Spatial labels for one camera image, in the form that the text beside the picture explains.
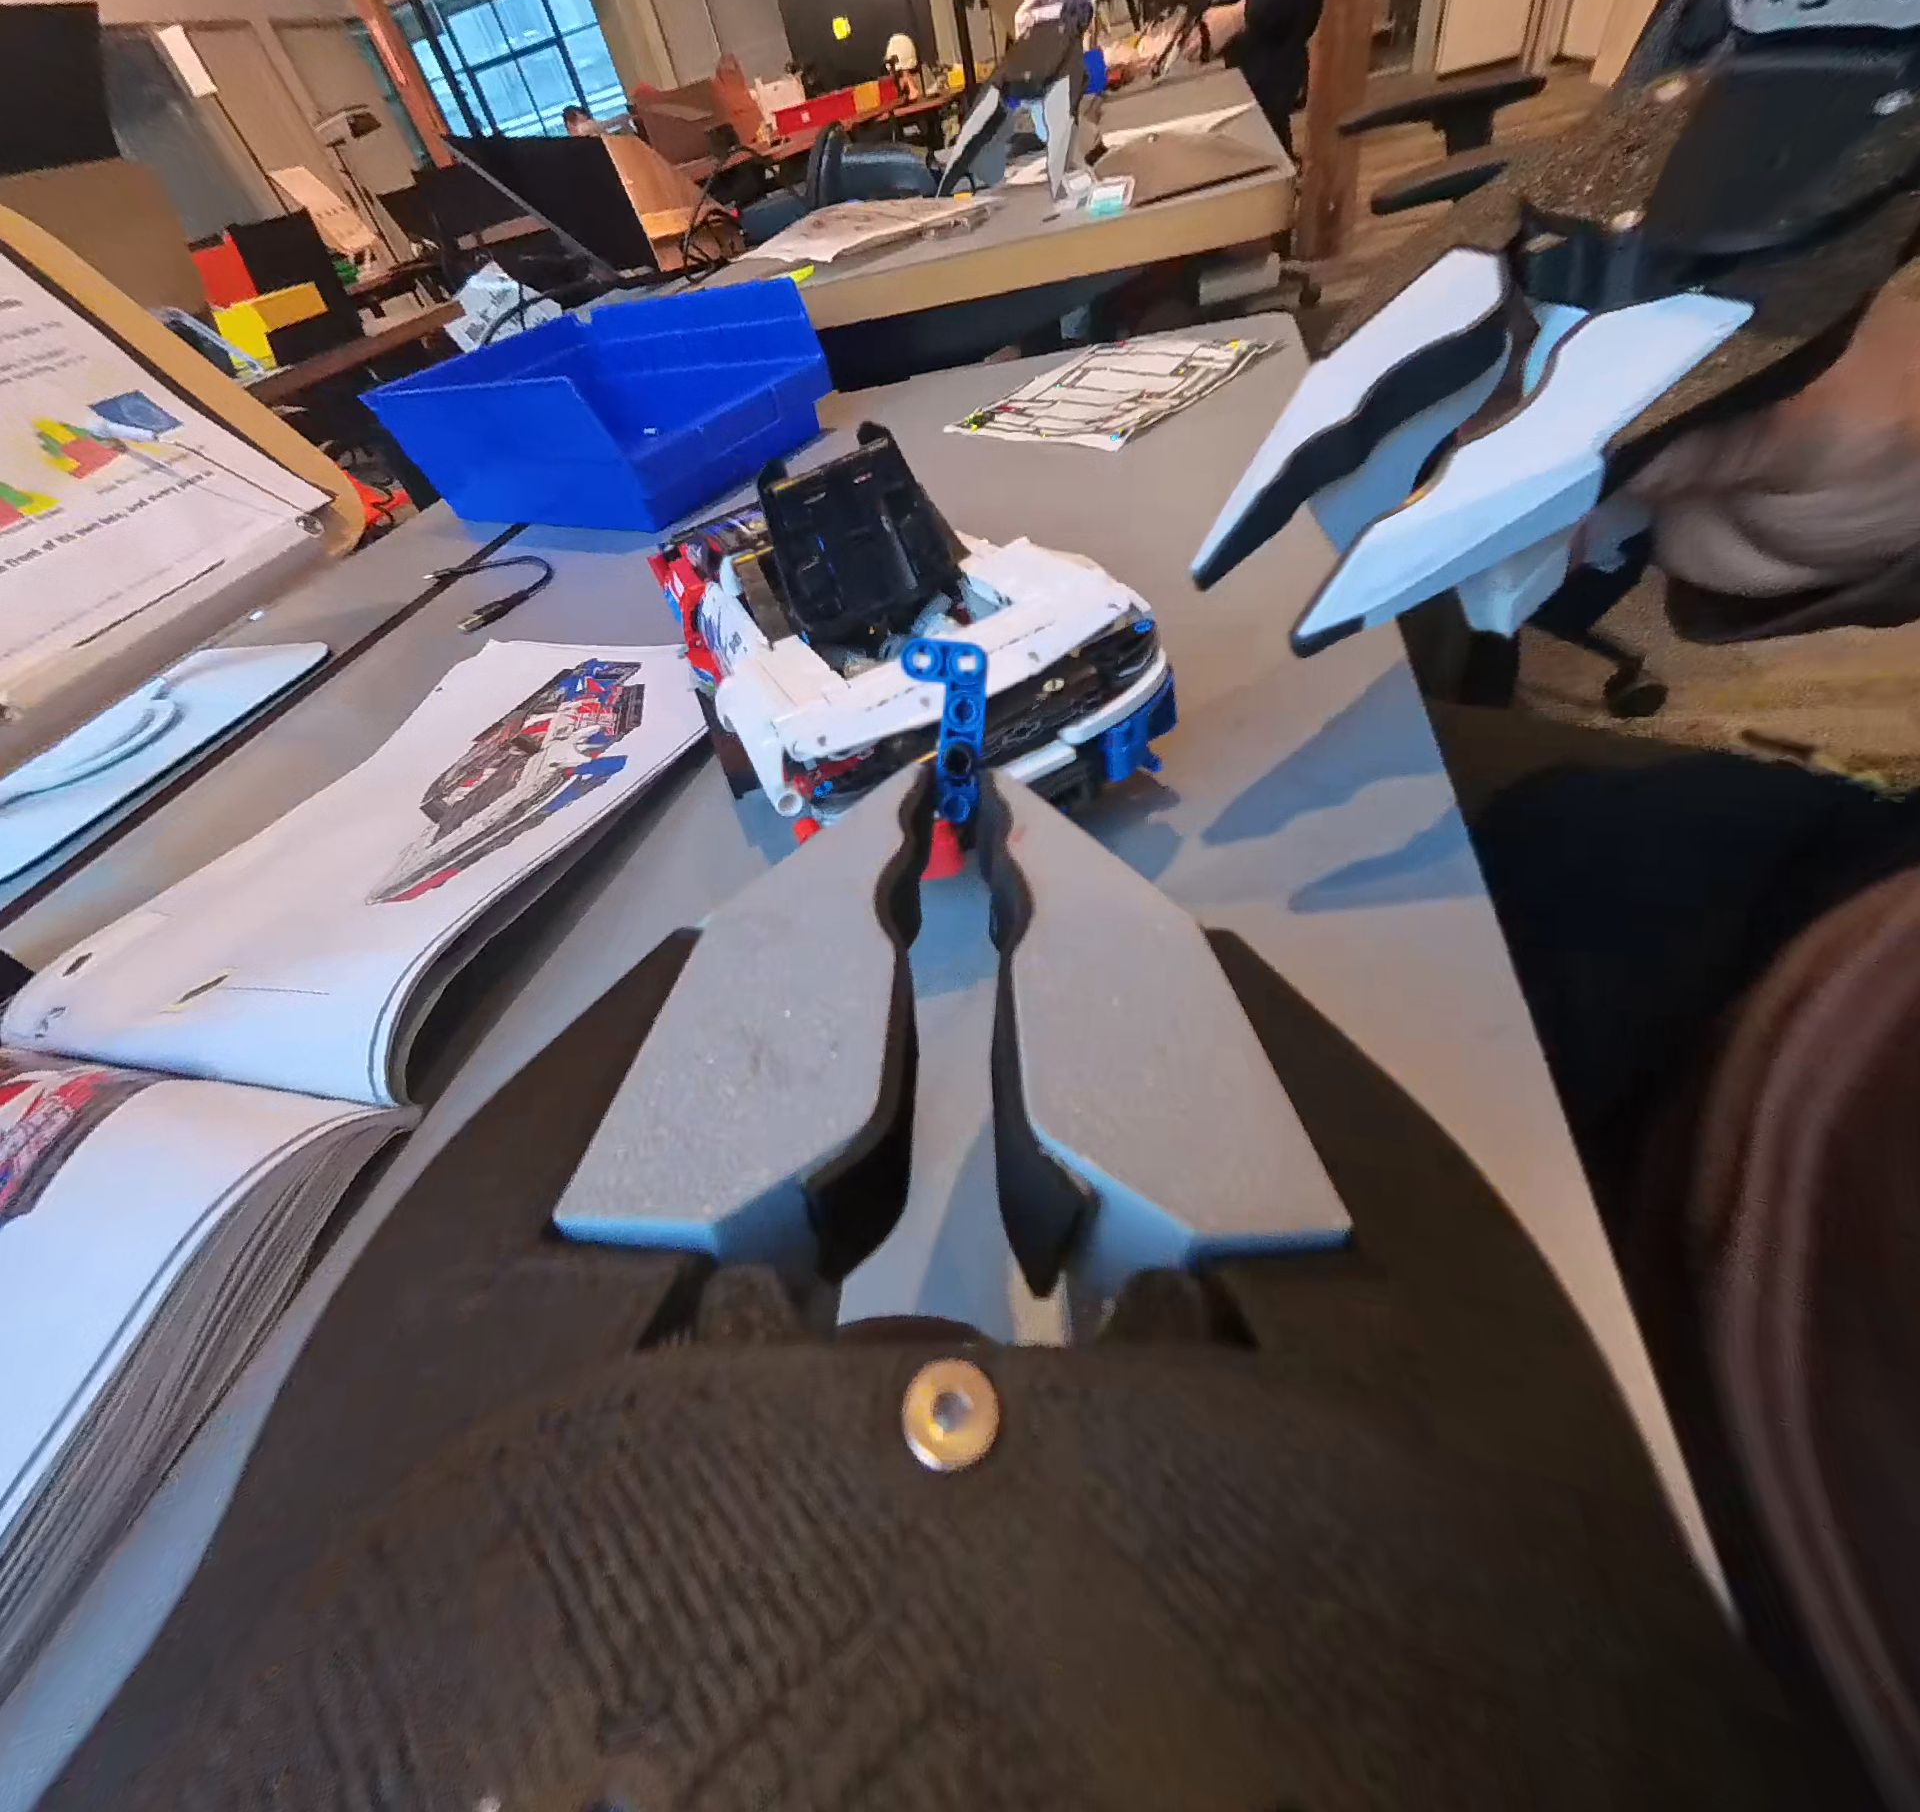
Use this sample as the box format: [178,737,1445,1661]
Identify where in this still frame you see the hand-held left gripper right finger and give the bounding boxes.
[978,769,1357,1305]

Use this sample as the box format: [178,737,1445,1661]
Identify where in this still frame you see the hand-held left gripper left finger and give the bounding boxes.
[550,767,934,1289]

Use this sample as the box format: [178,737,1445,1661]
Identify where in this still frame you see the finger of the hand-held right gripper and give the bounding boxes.
[1287,287,1757,660]
[1189,248,1520,595]

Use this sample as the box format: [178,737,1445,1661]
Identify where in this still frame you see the blue brick beam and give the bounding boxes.
[904,640,990,831]

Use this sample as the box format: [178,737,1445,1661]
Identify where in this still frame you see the toy brick race car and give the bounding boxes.
[646,424,1178,883]

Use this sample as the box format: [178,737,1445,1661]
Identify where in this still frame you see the person's right forearm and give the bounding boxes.
[1662,575,1920,647]

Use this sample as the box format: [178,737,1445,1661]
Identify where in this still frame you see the person's left forearm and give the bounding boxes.
[1634,867,1920,1812]

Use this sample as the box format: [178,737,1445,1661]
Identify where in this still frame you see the grey desk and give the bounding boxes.
[0,311,1727,1812]

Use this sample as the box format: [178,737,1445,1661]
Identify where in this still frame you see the person's right hand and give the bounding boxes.
[1620,295,1920,602]

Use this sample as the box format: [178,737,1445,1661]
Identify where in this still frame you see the black office chair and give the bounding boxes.
[1336,69,1551,216]

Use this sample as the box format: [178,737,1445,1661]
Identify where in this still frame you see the sticker sheet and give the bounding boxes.
[945,337,1272,454]

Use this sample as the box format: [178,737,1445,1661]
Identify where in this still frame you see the background table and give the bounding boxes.
[719,66,1298,344]

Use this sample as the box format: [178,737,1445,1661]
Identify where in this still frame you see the person's legs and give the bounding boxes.
[1470,733,1920,1244]

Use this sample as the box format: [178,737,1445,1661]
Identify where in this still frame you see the white black device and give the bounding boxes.
[932,0,1104,201]

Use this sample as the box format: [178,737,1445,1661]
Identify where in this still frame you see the open instruction booklet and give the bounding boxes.
[0,640,709,1694]

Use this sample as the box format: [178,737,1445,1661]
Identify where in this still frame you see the paper sheets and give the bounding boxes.
[750,193,999,266]

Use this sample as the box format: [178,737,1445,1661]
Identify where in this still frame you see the dark office chair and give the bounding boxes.
[802,124,939,216]

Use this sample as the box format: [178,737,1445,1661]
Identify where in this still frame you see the large black screen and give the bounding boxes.
[772,0,939,96]

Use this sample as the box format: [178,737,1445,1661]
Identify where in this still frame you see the white stand base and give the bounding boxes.
[0,643,331,883]

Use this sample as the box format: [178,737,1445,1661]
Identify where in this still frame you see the blue plastic bin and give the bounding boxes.
[358,273,834,531]

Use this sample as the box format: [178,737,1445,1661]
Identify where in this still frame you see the black monitor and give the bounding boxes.
[442,132,661,276]

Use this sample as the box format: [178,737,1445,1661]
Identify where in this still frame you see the instruction sign board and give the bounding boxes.
[0,207,369,712]

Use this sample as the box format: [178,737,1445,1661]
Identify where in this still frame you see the stack of coloured bins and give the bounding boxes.
[191,211,369,366]

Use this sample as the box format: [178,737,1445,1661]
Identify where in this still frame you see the small paned window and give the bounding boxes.
[392,0,624,139]

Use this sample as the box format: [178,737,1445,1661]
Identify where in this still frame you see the wooden post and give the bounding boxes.
[1296,0,1390,262]

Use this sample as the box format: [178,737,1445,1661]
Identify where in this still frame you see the black usb cable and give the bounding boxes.
[424,555,554,633]

